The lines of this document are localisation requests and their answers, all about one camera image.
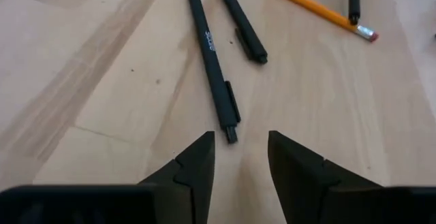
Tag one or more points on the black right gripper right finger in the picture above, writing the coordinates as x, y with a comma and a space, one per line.
296, 173

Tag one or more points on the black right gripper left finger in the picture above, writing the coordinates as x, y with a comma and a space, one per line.
197, 169

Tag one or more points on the yellow pencil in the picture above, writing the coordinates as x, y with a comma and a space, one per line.
306, 4

